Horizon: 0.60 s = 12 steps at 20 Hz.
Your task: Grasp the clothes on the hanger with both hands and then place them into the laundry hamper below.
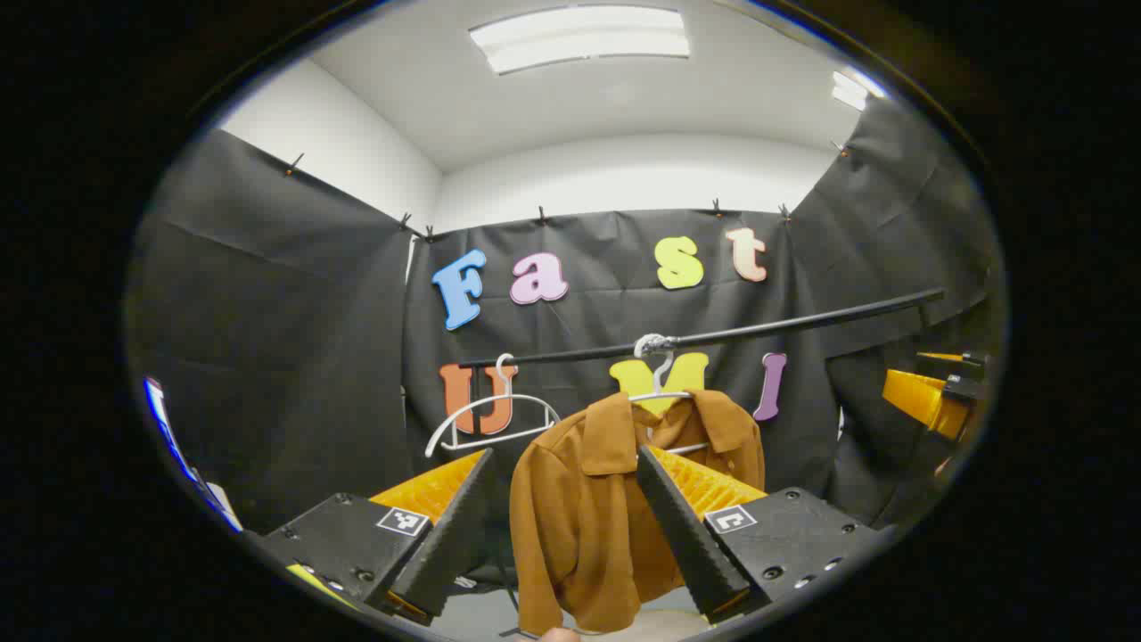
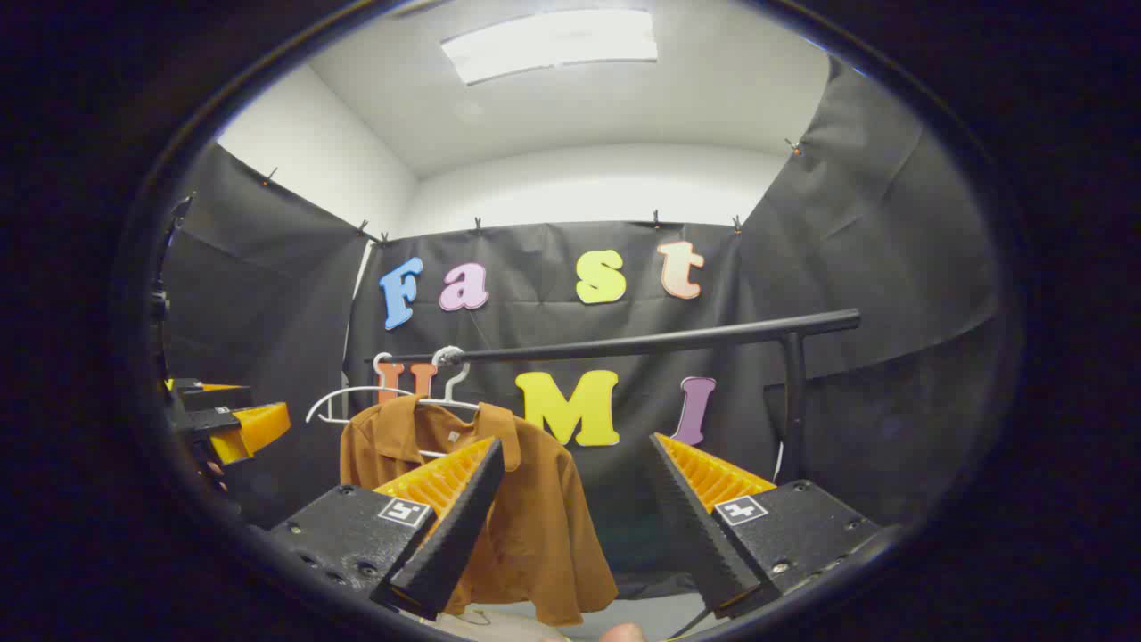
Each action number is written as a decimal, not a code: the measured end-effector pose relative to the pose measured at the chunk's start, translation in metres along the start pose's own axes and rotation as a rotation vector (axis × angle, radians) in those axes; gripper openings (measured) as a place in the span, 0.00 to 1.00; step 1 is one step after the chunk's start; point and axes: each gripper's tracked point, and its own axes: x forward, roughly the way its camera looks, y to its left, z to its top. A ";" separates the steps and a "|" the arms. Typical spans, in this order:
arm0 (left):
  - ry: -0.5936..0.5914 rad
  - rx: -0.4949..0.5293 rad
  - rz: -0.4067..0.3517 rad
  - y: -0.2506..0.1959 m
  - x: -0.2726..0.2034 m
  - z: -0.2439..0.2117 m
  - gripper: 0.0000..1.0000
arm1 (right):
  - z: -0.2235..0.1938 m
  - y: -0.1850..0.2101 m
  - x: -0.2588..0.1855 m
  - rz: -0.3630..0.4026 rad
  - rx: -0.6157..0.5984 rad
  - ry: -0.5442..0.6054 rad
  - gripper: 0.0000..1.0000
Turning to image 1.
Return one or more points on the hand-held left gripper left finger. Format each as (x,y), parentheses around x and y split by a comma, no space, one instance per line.
(450,544)

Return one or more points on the small white clothes hanger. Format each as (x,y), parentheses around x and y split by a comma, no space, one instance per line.
(486,440)

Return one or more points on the large ceiling light panel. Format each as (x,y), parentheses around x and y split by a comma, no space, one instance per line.
(579,37)

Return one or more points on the brown collared shirt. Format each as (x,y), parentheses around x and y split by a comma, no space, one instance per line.
(579,535)

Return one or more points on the black backdrop cloth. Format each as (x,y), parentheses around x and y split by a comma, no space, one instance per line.
(285,357)

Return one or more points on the black clothes rack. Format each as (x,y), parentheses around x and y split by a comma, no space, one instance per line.
(802,323)

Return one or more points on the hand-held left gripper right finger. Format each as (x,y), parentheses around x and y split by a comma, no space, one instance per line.
(682,535)

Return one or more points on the large white clothes hanger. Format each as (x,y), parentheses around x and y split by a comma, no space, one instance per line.
(658,379)

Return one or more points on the small ceiling light panel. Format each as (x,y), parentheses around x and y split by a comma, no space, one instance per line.
(851,89)

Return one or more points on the white board with blue edge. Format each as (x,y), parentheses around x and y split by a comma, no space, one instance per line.
(174,437)

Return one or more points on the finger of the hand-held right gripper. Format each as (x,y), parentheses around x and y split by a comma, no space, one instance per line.
(923,401)
(976,360)

